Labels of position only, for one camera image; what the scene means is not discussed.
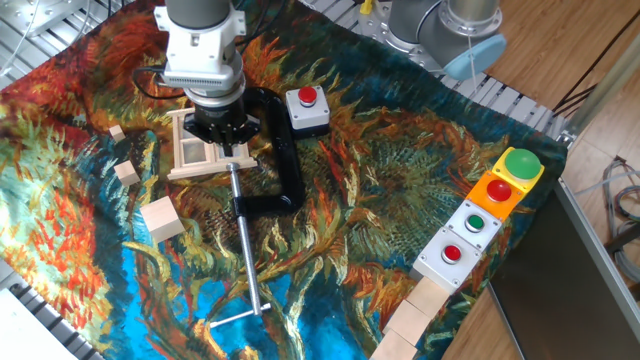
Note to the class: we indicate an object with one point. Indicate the large wooden cube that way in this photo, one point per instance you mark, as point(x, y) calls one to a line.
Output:
point(161, 219)

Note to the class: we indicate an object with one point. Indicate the yellow box green mushroom button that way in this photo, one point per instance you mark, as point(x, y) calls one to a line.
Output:
point(521, 165)

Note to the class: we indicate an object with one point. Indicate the aluminium frame post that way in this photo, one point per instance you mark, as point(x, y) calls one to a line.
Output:
point(600, 90)

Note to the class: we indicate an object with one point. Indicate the tiny wooden cube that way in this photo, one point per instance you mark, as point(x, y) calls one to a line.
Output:
point(117, 133)

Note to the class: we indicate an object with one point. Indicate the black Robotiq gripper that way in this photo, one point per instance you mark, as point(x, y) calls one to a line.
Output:
point(220, 112)

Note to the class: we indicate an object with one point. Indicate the grey box with green button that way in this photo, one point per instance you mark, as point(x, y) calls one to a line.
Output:
point(474, 223)

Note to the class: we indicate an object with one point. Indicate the medium wooden cube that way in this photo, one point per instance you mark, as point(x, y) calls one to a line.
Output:
point(126, 173)

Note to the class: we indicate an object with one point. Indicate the black C-clamp with steel screw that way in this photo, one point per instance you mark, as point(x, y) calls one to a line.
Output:
point(290, 165)

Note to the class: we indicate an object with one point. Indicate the wooden block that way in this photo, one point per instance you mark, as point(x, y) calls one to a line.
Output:
point(427, 297)
point(407, 322)
point(392, 349)

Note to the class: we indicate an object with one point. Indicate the colourful sunflower painting cloth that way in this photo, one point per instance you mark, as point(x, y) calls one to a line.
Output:
point(375, 150)

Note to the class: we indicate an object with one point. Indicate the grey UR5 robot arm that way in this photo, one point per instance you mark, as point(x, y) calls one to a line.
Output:
point(202, 45)

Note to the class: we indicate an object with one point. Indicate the yellow plastic piece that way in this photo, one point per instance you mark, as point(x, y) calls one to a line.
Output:
point(366, 6)

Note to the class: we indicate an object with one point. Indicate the orange box with red button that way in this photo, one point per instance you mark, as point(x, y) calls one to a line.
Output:
point(492, 197)

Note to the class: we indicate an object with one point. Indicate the dark flat panel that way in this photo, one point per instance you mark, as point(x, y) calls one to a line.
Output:
point(555, 285)

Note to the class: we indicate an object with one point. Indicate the small wooden sliding window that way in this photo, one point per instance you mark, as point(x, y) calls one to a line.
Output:
point(192, 152)

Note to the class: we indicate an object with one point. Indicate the grey box with red button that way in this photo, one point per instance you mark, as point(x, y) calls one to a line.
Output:
point(307, 112)
point(450, 257)

